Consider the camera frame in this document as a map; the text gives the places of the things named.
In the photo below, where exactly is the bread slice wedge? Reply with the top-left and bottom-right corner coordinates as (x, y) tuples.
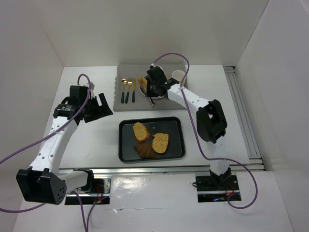
(138, 76), (147, 92)

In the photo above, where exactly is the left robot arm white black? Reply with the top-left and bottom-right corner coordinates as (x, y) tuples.
(16, 86), (112, 205)

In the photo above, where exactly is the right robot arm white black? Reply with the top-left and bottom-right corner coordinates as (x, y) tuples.
(146, 76), (231, 187)

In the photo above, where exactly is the bread slice left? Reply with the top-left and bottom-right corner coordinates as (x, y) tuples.
(133, 122), (150, 143)

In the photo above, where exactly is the bread slice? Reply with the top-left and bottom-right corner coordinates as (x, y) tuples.
(152, 133), (169, 154)
(133, 122), (150, 143)

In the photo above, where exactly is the bread slice lower right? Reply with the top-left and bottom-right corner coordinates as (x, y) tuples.
(152, 133), (169, 154)

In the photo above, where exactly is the white plate green red rim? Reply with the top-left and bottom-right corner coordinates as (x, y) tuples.
(139, 76), (166, 100)

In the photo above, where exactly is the light green mug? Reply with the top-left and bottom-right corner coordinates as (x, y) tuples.
(171, 70), (185, 83)

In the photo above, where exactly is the grey cloth placemat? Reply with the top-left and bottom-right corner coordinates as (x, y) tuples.
(113, 64), (184, 112)

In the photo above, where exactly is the black baking tray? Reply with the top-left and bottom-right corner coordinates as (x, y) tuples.
(118, 116), (185, 163)

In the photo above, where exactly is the brown chocolate croissant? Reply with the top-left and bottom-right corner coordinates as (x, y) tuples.
(134, 144), (157, 159)

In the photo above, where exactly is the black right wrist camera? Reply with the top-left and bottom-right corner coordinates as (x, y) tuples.
(146, 66), (167, 84)

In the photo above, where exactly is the gold knife green handle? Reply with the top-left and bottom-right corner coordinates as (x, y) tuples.
(132, 78), (136, 103)

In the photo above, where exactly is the gold spoon green handle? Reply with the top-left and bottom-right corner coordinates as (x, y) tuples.
(121, 78), (127, 103)

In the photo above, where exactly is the aluminium rail right side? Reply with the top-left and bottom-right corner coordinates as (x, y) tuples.
(223, 66), (266, 171)

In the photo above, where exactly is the aluminium rail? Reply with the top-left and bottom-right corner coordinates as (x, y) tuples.
(57, 165), (242, 176)
(223, 66), (266, 171)

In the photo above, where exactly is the aluminium rail front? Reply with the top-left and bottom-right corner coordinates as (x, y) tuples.
(57, 165), (242, 176)

